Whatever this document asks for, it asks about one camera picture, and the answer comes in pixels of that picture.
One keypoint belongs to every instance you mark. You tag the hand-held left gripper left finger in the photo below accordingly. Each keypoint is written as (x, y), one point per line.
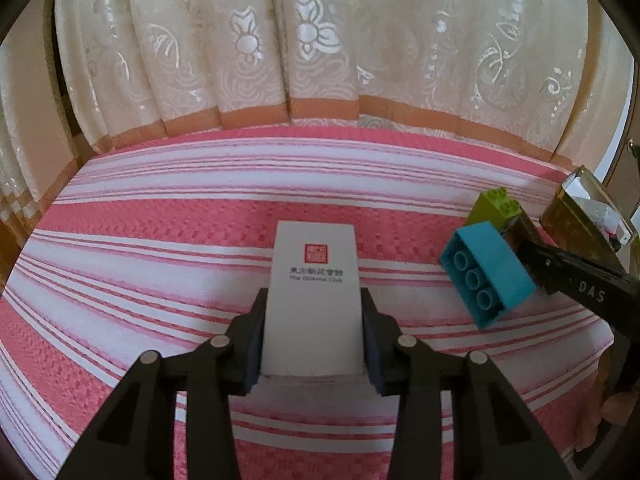
(252, 340)

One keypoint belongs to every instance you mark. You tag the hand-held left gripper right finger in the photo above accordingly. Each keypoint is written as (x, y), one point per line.
(374, 340)

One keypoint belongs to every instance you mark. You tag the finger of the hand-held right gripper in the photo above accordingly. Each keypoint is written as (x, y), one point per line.
(580, 285)

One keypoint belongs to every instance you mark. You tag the gold metal tin box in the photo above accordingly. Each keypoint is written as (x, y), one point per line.
(575, 230)

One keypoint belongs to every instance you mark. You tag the white cardboard box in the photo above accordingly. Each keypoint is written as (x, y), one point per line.
(312, 310)

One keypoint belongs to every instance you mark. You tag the blue toy brick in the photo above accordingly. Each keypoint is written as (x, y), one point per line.
(492, 270)

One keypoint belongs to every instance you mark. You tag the white paper lining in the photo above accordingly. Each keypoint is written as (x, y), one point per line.
(612, 220)

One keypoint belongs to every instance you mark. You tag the pink striped blanket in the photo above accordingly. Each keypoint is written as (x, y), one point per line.
(200, 240)

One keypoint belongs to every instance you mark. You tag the green toy brick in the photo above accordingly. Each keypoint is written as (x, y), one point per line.
(492, 210)

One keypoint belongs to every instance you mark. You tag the brown wooden door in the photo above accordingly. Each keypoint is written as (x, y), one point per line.
(627, 125)

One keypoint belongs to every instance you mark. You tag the cream floral curtain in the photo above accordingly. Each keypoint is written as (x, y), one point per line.
(320, 40)

